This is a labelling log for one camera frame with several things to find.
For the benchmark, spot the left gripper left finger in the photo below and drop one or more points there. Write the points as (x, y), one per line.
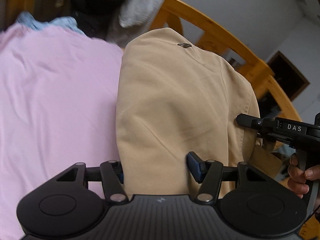
(112, 181)

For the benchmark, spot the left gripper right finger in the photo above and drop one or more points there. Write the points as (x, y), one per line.
(208, 174)

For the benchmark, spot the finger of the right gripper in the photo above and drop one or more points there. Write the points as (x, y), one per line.
(258, 124)

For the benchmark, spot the tan coat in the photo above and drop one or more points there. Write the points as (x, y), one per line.
(174, 98)

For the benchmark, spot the right hand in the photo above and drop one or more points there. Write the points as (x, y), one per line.
(298, 178)

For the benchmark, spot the dark doorway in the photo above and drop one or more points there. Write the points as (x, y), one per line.
(287, 75)

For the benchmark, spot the pink bed sheet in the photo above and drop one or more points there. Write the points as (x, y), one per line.
(58, 107)

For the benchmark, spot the white quilted cloth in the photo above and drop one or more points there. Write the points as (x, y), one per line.
(132, 19)

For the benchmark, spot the black jacket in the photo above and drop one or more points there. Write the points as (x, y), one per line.
(100, 5)

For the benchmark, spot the light blue blanket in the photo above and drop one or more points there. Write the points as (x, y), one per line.
(67, 22)

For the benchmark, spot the wooden bed rail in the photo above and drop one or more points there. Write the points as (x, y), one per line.
(217, 39)

